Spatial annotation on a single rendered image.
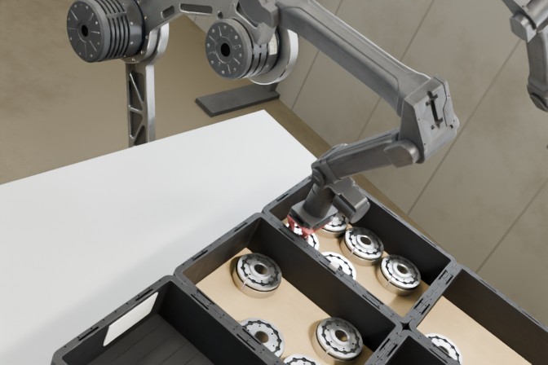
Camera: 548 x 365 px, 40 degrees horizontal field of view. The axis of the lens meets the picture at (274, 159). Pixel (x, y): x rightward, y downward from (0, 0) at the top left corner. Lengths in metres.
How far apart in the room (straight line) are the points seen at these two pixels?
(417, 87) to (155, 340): 0.69
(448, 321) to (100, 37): 1.14
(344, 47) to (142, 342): 0.67
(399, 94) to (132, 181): 0.97
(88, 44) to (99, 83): 1.38
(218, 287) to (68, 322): 0.31
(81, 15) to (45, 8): 1.81
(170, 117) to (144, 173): 1.43
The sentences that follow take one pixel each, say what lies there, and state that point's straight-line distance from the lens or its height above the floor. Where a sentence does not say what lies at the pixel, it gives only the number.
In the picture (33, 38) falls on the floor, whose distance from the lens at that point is 3.69.
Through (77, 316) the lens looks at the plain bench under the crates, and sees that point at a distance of 1.65.
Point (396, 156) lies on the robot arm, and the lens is 1.23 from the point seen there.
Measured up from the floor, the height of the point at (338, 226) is 0.86.
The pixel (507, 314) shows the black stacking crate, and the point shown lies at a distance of 1.85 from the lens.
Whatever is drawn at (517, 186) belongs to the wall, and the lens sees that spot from 3.20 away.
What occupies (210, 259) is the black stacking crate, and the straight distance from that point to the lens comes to 1.56.
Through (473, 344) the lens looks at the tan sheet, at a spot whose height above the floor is 0.83.
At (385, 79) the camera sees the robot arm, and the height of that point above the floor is 1.46.
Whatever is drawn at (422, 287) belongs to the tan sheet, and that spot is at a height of 0.83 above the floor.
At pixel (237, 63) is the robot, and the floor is 1.13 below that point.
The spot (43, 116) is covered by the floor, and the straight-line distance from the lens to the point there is 3.23.
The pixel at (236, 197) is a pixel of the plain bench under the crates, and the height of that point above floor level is 0.70.
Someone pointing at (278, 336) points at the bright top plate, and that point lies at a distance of 1.54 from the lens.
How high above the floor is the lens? 1.99
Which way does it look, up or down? 36 degrees down
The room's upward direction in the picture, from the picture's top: 25 degrees clockwise
